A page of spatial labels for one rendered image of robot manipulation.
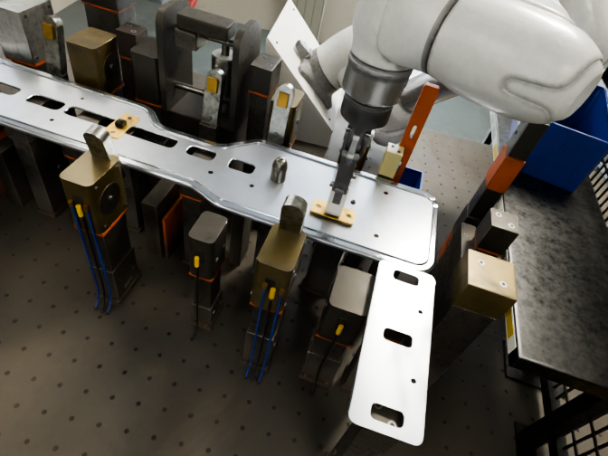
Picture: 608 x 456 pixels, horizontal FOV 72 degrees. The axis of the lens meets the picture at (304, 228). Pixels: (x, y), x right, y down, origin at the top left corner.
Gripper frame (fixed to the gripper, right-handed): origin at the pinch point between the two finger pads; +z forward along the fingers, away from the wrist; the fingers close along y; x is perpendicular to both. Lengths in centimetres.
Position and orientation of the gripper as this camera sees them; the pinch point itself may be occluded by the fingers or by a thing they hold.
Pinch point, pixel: (337, 195)
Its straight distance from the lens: 76.5
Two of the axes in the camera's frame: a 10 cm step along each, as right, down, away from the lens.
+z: -1.7, 6.8, 7.2
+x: -9.5, -3.2, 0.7
